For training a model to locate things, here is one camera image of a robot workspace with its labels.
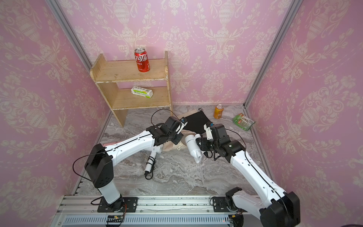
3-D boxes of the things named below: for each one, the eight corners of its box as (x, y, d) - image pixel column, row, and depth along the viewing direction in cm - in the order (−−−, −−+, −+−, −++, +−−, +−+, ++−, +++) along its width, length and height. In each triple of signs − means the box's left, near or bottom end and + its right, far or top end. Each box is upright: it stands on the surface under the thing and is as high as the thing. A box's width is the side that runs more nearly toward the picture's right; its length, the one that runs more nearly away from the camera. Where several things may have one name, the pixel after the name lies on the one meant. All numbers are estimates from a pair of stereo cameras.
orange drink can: (214, 118, 113) (216, 109, 105) (213, 113, 117) (215, 104, 109) (221, 118, 113) (224, 109, 105) (220, 113, 117) (222, 104, 109)
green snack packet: (231, 121, 113) (232, 119, 110) (238, 114, 117) (239, 112, 115) (247, 132, 106) (248, 129, 104) (254, 124, 111) (255, 121, 109)
